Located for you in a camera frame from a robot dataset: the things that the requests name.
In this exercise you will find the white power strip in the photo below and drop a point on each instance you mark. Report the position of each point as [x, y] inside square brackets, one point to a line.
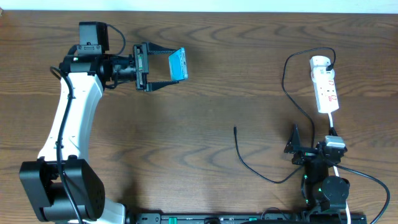
[325, 92]

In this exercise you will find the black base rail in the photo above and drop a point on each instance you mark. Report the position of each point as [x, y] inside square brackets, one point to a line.
[268, 217]

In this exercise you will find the white USB charger adapter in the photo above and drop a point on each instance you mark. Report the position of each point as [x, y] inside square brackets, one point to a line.
[321, 74]

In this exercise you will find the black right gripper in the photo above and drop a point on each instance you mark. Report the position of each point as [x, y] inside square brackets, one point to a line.
[294, 145]

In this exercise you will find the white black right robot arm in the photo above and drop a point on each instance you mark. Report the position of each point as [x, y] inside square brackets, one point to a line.
[325, 194]

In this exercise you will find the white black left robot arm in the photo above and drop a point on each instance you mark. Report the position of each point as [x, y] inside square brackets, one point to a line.
[60, 184]

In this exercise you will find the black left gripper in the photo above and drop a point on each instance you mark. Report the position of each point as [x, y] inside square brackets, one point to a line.
[139, 68]

